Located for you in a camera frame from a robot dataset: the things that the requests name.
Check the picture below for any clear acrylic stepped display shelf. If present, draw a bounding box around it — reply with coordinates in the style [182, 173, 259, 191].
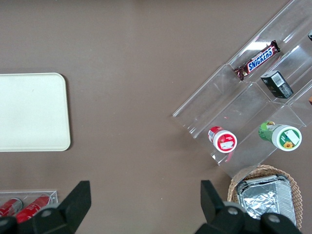
[172, 0, 312, 177]

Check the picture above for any red and white cup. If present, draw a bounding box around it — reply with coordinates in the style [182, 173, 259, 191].
[207, 126, 238, 154]

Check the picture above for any small black carton box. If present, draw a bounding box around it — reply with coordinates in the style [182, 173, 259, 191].
[260, 70, 294, 99]

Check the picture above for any clear acrylic bottle rack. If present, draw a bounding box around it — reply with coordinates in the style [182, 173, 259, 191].
[0, 190, 59, 217]

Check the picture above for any light wicker basket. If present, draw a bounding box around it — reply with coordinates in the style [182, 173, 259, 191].
[227, 165, 304, 230]

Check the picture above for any Snickers chocolate bar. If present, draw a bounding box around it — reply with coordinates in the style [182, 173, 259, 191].
[233, 40, 281, 81]

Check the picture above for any aluminium foil container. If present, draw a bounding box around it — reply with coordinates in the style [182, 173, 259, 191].
[235, 175, 297, 227]

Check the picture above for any cream rectangular plastic tray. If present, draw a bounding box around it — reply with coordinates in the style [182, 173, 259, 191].
[0, 72, 71, 152]

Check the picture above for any green and white cup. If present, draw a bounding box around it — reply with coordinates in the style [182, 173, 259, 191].
[258, 120, 303, 152]

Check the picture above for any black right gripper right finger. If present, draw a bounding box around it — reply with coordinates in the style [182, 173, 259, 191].
[195, 180, 303, 234]

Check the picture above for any red cola bottle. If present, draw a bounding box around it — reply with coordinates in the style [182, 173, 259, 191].
[0, 197, 24, 217]
[16, 194, 52, 224]

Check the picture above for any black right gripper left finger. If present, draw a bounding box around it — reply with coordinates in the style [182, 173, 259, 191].
[0, 180, 92, 234]

